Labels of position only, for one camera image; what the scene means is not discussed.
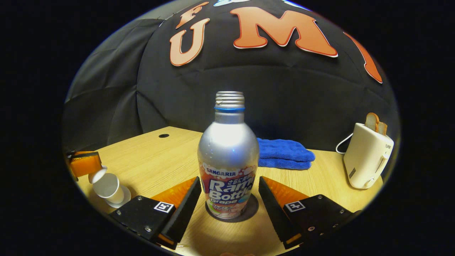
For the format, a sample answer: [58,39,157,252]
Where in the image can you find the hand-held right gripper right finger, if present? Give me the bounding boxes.
[258,176,362,250]

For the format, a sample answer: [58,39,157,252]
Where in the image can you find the white toaster cable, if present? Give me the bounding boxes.
[336,133,354,154]

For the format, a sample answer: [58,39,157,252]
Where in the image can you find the blue towel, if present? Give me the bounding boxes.
[257,138,316,170]

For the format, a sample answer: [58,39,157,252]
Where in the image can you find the black backdrop cloth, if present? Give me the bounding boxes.
[62,0,400,167]

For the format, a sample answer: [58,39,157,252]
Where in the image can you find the white toaster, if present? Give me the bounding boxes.
[343,123,394,190]

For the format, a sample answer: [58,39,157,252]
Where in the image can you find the silver water bottle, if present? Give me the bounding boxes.
[197,91,260,219]

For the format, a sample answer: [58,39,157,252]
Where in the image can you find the white teacup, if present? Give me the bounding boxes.
[92,173,125,204]

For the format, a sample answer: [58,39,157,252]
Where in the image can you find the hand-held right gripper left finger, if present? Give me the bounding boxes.
[108,176,202,250]

